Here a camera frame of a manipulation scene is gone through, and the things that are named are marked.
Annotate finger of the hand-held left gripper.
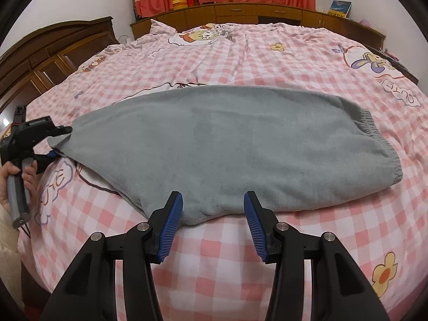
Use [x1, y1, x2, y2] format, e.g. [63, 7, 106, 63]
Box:
[33, 150, 57, 175]
[50, 125, 73, 138]

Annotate long wooden cabinet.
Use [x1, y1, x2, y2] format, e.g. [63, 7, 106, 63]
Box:
[130, 3, 419, 85]

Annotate dark wooden headboard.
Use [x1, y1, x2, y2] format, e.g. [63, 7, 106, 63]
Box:
[0, 16, 120, 114]

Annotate person's left forearm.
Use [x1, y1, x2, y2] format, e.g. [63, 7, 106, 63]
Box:
[0, 204, 26, 312]

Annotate small black red object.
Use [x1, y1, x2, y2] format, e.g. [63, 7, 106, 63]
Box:
[13, 105, 28, 125]

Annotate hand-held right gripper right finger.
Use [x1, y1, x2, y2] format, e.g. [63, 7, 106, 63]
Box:
[243, 190, 390, 321]

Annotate grey pants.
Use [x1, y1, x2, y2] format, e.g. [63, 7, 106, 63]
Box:
[47, 85, 403, 226]

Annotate person's left hand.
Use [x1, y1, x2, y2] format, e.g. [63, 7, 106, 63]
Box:
[0, 162, 38, 215]

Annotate pink checked printed bed sheet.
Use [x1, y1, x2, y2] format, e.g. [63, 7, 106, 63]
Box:
[17, 20, 428, 321]

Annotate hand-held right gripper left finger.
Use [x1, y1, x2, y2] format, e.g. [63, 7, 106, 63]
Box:
[40, 190, 184, 321]

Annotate blue book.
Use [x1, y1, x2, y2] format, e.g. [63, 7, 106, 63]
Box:
[328, 0, 353, 19]

